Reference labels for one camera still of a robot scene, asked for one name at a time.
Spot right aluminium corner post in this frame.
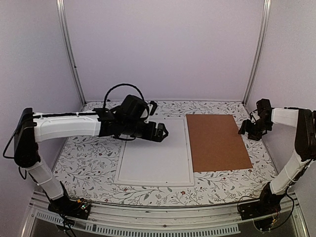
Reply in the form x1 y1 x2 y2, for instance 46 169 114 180
242 0 272 106

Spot landscape photo print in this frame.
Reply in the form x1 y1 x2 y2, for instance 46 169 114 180
118 120 191 183

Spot left aluminium corner post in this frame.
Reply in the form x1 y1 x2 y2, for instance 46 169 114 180
56 0 86 105

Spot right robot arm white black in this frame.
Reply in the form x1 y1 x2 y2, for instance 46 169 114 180
238 98 316 215

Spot white picture frame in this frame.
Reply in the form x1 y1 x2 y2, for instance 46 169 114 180
114 118 196 188

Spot right black cable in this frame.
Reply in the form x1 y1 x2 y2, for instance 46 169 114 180
238 192 294 229

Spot aluminium corner post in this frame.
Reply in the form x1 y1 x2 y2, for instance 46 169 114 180
242 0 272 106
56 0 86 105

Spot brown frame backing board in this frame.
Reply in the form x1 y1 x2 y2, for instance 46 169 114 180
186 114 253 172

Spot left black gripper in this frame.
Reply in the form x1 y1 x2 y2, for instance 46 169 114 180
122 119 169 142

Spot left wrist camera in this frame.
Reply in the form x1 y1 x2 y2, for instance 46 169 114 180
144 101 158 123

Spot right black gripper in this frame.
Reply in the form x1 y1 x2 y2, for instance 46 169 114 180
238 118 273 141

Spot front aluminium rail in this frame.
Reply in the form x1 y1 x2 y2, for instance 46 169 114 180
21 191 309 237

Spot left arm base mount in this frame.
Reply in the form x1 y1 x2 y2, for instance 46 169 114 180
48 196 91 220

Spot left black cable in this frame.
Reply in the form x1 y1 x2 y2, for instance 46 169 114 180
61 212 79 237

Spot black cable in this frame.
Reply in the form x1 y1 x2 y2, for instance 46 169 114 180
238 192 294 229
61 212 79 237

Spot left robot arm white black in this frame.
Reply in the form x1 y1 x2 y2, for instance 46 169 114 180
9 95 168 214

